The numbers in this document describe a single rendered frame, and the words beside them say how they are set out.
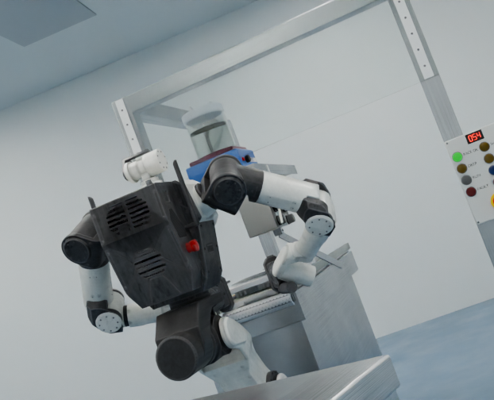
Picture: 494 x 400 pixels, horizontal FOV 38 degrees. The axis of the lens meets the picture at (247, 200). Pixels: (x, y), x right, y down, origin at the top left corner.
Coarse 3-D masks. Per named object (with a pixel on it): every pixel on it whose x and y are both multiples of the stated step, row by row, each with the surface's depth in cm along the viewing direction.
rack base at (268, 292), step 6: (270, 288) 248; (252, 294) 251; (258, 294) 248; (264, 294) 247; (270, 294) 247; (234, 300) 256; (240, 300) 250; (246, 300) 249; (252, 300) 250; (234, 306) 250; (240, 306) 250
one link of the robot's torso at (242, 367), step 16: (224, 320) 194; (224, 336) 191; (240, 336) 199; (240, 352) 204; (256, 352) 216; (208, 368) 206; (224, 368) 204; (240, 368) 204; (256, 368) 211; (224, 384) 208; (240, 384) 208; (256, 384) 208
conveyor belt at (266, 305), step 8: (328, 264) 313; (272, 296) 245; (280, 296) 242; (288, 296) 240; (248, 304) 251; (256, 304) 244; (264, 304) 243; (272, 304) 242; (280, 304) 241; (288, 304) 241; (232, 312) 247; (240, 312) 246; (248, 312) 244; (256, 312) 244; (264, 312) 243; (240, 320) 246; (248, 320) 246
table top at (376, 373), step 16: (336, 368) 77; (352, 368) 74; (368, 368) 71; (384, 368) 73; (272, 384) 81; (288, 384) 78; (304, 384) 75; (320, 384) 72; (336, 384) 69; (352, 384) 67; (368, 384) 69; (384, 384) 72
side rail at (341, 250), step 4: (344, 244) 356; (348, 244) 365; (340, 248) 342; (344, 248) 351; (348, 248) 361; (332, 252) 321; (336, 252) 329; (340, 252) 338; (332, 256) 318; (336, 256) 326; (320, 260) 294; (324, 260) 300; (312, 264) 280; (316, 264) 285; (320, 264) 291; (324, 264) 298; (316, 268) 282; (320, 268) 288
